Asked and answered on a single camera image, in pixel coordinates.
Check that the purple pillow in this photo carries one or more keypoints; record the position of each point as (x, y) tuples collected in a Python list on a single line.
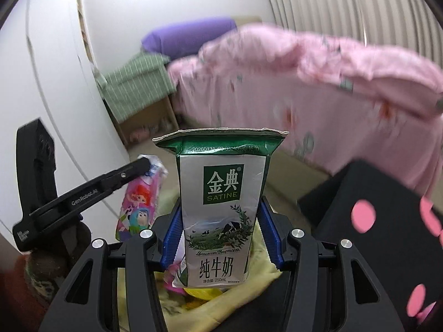
[(187, 36)]

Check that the green checked cloth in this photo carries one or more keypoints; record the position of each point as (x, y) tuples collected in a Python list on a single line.
[(131, 83)]

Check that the yellow snack packet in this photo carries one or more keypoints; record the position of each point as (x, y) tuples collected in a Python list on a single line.
[(204, 293)]

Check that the white curtain wand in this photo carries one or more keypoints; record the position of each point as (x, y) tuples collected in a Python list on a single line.
[(364, 24)]

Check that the pink cartoon printed wrapper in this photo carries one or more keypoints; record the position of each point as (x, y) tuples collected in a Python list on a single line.
[(138, 204)]

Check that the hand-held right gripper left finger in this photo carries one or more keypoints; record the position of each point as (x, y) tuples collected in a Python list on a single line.
[(172, 238)]

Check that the pink slipper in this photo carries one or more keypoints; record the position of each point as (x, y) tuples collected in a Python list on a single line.
[(138, 135)]

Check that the beige headboard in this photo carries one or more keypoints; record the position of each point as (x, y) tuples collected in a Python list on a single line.
[(249, 22)]

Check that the white pleated curtain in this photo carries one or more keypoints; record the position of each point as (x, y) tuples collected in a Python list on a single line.
[(346, 3)]

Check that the green white milk carton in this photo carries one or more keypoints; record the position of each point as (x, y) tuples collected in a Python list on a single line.
[(218, 214)]

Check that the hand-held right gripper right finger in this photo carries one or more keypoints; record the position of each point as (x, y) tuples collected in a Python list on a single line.
[(271, 235)]

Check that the bed with pink floral sheet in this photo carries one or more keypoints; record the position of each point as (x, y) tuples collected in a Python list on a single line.
[(259, 110)]

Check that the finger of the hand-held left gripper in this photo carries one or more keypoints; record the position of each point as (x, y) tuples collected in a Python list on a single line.
[(128, 174)]

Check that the pink floral duvet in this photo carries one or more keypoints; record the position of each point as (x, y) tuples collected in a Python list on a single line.
[(277, 58)]

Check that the brown cardboard box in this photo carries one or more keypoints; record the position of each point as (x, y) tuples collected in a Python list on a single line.
[(152, 110)]

